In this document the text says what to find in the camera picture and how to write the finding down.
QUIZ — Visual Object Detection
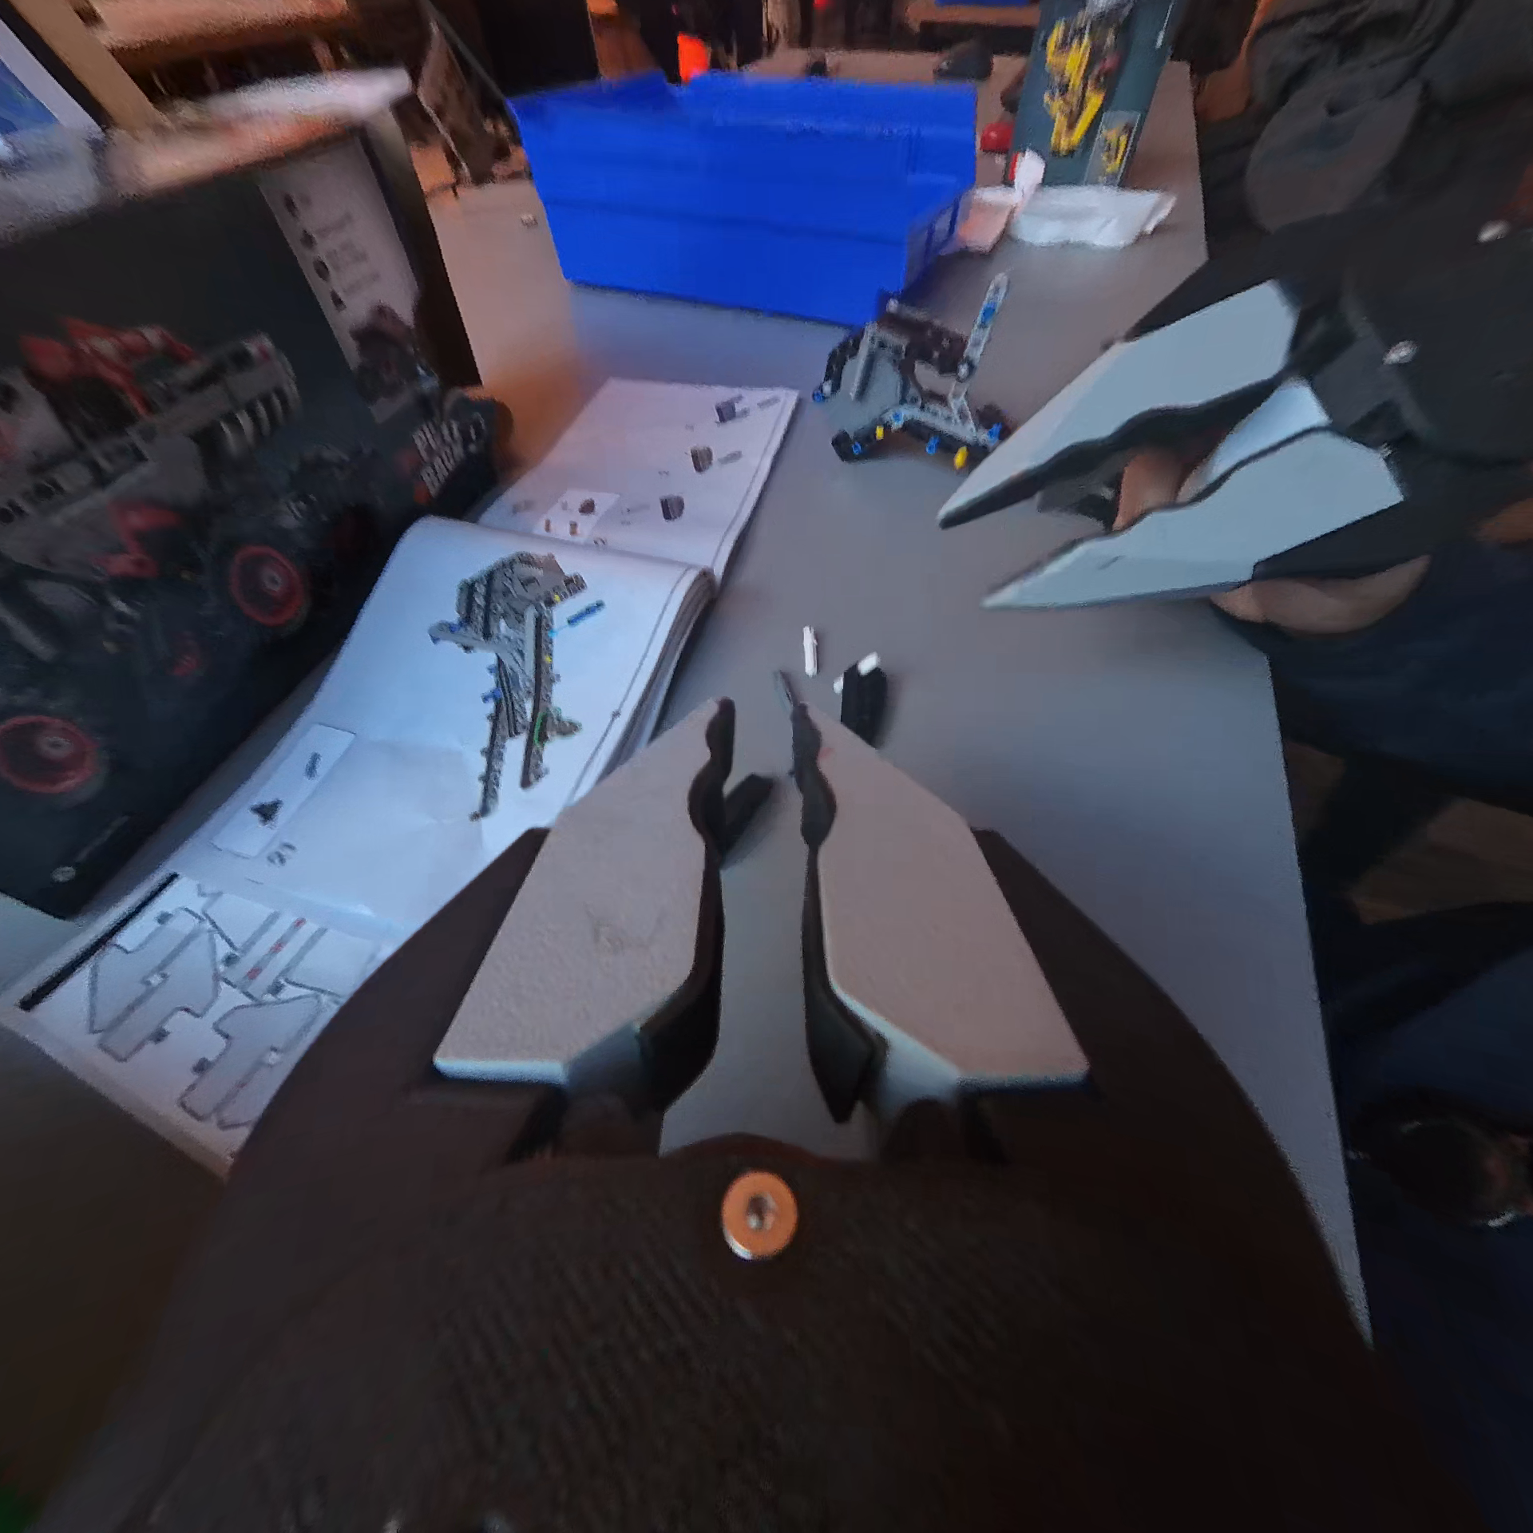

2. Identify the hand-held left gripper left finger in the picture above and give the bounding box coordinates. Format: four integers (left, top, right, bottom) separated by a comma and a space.
431, 698, 737, 1110

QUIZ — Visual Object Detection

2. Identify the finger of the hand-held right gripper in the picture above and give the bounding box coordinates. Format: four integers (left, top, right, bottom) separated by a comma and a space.
935, 278, 1333, 532
982, 381, 1405, 614

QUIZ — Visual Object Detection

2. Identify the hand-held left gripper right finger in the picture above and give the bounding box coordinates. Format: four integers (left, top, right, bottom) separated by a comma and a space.
784, 700, 1093, 1126

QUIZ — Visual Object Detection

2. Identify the black curved lego piece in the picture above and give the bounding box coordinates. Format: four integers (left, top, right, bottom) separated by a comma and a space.
718, 772, 777, 858

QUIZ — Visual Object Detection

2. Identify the black lego beam white pin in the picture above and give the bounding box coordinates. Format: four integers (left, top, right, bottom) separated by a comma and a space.
833, 652, 891, 748

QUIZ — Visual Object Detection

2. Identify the person's right forearm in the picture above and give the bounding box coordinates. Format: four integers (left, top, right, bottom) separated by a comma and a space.
1245, 528, 1533, 769

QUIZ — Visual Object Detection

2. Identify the partly built lego model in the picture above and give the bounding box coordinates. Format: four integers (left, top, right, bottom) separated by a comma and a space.
814, 274, 1014, 467

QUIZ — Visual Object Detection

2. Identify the open lego instruction booklet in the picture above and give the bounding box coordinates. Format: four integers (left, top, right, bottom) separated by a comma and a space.
167, 381, 801, 930

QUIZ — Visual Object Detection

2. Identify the yellow printed lego box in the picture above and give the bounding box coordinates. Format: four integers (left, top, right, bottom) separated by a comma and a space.
1006, 0, 1181, 187

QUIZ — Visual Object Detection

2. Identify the black lego set box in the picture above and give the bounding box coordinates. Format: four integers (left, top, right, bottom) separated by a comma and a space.
0, 72, 504, 922

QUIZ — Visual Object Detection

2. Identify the person's right hand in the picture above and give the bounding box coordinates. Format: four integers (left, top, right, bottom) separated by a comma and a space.
1207, 553, 1435, 639

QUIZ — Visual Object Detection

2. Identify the white plastic bag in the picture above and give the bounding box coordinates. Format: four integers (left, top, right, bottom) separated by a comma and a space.
958, 179, 1181, 255

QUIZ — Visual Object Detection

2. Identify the white sticker sheet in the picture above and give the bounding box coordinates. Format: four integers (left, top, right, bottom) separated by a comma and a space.
0, 872, 402, 1176

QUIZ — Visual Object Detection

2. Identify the blue plastic bin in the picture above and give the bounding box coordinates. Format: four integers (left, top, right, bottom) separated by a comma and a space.
507, 69, 982, 328

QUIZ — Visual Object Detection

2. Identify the person's dark blue torso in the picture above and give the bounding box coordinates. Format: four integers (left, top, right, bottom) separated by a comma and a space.
1317, 935, 1533, 1533

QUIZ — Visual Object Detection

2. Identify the black lanyard badge reel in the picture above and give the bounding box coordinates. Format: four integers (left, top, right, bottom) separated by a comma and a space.
1346, 1096, 1533, 1230

